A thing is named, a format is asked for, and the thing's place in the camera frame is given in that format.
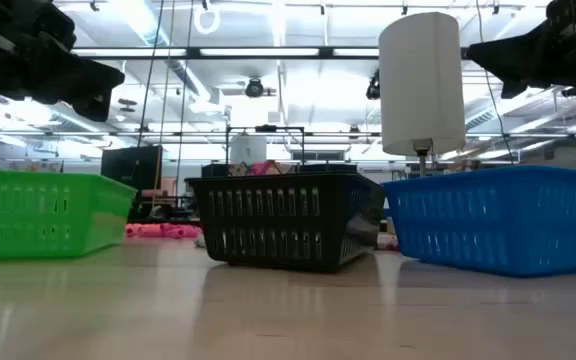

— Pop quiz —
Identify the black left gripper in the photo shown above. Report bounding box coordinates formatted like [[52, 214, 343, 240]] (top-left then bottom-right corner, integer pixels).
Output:
[[0, 0, 126, 123]]

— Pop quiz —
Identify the black equipment box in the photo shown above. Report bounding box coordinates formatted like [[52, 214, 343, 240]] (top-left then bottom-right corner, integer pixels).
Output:
[[100, 145, 163, 192]]

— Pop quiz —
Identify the white shade table lamp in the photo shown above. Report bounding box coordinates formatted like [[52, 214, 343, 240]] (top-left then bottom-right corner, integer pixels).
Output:
[[378, 11, 467, 177]]

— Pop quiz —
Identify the green plastic basket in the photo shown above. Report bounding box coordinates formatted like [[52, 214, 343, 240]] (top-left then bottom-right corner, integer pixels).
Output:
[[0, 168, 138, 261]]

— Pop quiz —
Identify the white cylindrical container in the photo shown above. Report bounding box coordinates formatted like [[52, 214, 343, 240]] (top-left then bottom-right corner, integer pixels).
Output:
[[229, 133, 268, 166]]

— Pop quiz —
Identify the blue plastic basket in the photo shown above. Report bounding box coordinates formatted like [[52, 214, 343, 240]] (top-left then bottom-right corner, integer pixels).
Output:
[[381, 165, 576, 278]]

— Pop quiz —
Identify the pink fabric bundle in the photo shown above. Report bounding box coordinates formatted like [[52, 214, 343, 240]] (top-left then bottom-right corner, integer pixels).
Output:
[[250, 159, 282, 176]]

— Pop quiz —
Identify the black plastic basket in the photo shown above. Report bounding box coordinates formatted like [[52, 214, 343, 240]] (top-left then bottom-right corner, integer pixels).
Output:
[[186, 172, 387, 274]]

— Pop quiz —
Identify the black hanging cable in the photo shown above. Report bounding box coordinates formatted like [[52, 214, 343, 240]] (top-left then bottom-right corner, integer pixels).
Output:
[[174, 0, 195, 201], [136, 0, 167, 149], [475, 0, 515, 164]]

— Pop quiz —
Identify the white hanging ring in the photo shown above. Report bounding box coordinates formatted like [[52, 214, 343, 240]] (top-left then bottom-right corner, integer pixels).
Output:
[[193, 3, 222, 35]]

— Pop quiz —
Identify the black ceiling camera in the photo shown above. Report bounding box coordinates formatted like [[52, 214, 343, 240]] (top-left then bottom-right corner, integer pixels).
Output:
[[366, 68, 382, 100], [244, 77, 265, 99]]

